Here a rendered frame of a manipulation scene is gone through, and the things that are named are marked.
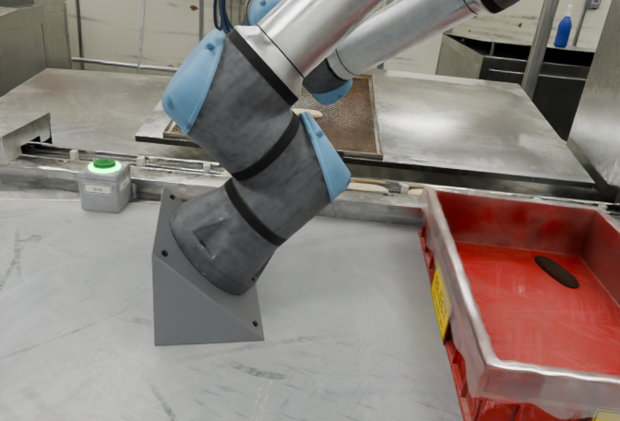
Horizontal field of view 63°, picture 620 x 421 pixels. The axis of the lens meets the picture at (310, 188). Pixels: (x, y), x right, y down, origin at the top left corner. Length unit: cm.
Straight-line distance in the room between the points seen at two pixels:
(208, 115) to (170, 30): 434
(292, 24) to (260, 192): 21
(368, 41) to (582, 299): 54
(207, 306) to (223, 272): 5
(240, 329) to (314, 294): 15
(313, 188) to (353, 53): 28
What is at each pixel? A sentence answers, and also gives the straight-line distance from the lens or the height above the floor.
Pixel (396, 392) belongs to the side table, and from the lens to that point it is 65.
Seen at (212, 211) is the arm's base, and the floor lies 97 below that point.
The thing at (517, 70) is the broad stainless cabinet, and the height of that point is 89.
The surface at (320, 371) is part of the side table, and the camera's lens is 66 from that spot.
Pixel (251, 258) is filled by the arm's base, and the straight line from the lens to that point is 67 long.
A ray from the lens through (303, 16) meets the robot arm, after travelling 61.
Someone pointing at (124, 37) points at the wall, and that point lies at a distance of 507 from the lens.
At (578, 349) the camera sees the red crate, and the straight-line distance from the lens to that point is 82.
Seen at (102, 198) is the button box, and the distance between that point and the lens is 99.
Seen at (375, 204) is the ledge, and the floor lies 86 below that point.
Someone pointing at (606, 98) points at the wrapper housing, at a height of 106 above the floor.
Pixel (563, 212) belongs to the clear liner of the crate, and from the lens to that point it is 102.
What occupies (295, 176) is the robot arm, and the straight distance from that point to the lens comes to 63.
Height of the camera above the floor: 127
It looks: 23 degrees down
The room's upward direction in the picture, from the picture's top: 6 degrees clockwise
